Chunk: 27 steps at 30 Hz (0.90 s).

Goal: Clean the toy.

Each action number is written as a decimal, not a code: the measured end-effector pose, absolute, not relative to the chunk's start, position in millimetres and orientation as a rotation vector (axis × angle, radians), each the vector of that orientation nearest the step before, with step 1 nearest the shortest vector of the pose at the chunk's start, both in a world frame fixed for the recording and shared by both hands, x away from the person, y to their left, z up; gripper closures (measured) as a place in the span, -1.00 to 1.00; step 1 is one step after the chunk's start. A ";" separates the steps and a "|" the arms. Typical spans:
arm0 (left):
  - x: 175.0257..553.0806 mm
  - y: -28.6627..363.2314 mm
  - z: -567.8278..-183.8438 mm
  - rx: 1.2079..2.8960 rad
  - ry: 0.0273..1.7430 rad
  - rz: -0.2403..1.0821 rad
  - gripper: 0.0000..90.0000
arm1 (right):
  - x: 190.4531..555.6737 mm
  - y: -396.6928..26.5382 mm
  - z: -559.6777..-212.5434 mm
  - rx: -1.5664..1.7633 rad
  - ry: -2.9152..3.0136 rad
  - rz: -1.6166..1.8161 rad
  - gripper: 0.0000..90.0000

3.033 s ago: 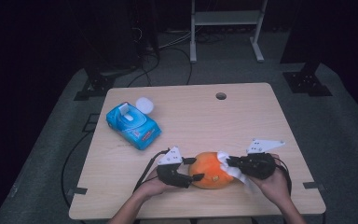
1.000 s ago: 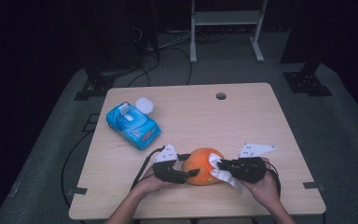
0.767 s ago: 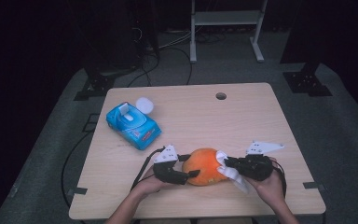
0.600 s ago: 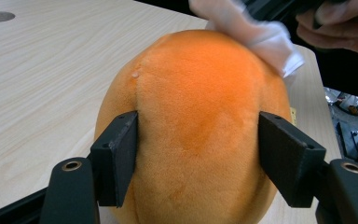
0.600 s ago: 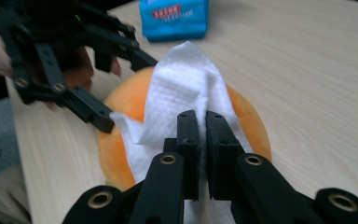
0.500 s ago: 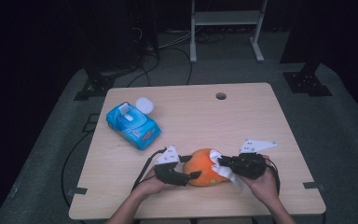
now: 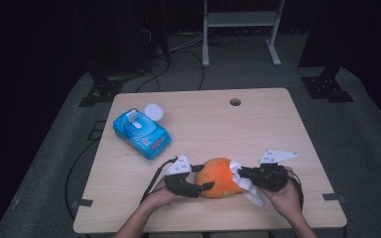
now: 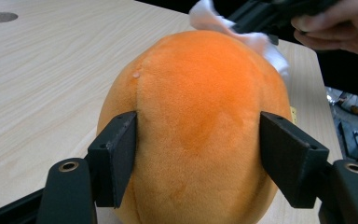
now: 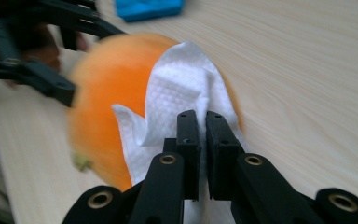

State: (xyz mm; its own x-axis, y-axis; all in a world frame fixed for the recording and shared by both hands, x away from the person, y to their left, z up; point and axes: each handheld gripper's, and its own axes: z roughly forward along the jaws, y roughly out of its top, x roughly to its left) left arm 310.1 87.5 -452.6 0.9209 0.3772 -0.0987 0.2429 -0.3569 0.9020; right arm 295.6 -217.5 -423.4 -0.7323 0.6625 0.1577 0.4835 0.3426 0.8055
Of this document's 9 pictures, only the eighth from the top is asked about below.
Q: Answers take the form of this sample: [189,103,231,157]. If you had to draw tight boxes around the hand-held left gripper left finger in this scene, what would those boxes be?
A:
[87,110,138,209]

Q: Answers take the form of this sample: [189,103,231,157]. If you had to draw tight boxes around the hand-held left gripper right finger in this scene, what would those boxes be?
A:
[259,110,330,209]

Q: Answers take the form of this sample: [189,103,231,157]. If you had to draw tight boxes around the white wet wipe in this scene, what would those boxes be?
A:
[188,0,291,86]

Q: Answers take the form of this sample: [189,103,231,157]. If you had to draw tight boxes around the orange plush toy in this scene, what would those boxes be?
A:
[96,30,298,224]

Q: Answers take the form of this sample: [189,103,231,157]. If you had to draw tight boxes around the blurred colourful clutter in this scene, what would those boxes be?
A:
[325,87,358,117]

